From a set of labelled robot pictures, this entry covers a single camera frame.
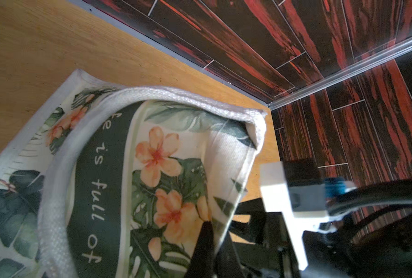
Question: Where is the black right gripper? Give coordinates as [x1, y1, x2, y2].
[229, 199, 352, 278]

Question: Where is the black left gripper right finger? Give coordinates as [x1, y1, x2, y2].
[215, 239, 244, 278]

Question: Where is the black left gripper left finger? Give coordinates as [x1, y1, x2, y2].
[184, 222, 215, 278]

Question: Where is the white floral tote bag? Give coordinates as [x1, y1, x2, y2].
[0, 69, 266, 278]

